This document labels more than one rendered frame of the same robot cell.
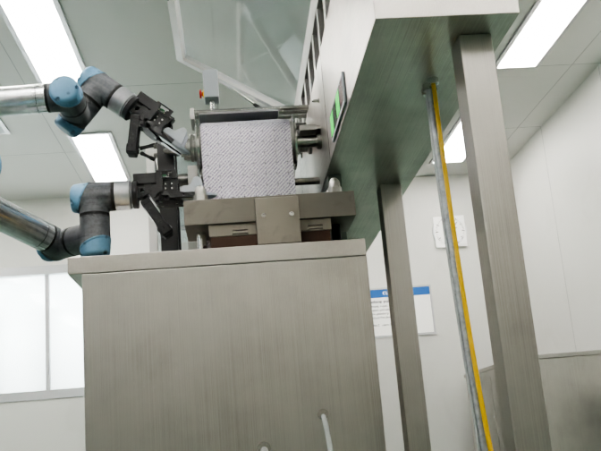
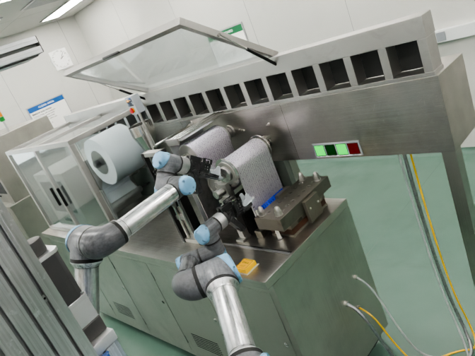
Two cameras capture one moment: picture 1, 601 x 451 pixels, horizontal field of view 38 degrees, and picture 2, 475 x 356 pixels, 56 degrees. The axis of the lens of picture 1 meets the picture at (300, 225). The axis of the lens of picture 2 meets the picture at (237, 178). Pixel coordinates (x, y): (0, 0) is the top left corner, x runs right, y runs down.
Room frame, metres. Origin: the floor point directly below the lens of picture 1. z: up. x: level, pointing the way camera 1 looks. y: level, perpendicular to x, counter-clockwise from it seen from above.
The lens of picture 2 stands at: (0.52, 1.34, 1.89)
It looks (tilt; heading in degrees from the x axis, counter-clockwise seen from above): 19 degrees down; 326
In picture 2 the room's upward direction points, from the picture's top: 23 degrees counter-clockwise
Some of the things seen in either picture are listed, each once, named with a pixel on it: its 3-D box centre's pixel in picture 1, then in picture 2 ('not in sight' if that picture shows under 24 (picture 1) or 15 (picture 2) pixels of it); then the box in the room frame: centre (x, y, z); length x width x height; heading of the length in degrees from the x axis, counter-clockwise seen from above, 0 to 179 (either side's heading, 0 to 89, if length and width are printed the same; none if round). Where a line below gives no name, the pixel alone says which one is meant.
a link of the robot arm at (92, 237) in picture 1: (90, 237); (213, 251); (2.13, 0.53, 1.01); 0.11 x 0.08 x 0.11; 58
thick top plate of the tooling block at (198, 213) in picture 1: (268, 216); (293, 201); (2.04, 0.07, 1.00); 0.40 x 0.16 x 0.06; 95
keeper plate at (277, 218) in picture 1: (277, 220); (313, 207); (1.95, 0.05, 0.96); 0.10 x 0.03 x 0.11; 95
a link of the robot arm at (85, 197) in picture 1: (93, 198); (207, 232); (2.12, 0.52, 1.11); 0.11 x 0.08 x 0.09; 95
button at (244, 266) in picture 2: not in sight; (245, 265); (2.03, 0.47, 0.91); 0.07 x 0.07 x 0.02; 5
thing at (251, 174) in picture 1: (249, 187); (263, 185); (2.16, 0.12, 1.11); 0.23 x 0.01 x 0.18; 95
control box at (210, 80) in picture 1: (208, 87); (133, 104); (2.76, 0.27, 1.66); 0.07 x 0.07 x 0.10; 5
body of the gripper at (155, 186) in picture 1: (156, 191); (230, 210); (2.14, 0.36, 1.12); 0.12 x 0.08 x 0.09; 95
